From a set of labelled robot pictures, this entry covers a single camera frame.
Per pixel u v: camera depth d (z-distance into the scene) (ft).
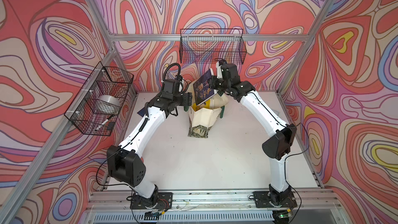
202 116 2.80
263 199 2.37
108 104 2.28
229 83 2.02
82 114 2.18
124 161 1.39
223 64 2.32
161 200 2.37
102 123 2.35
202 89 2.81
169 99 1.99
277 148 1.81
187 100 2.43
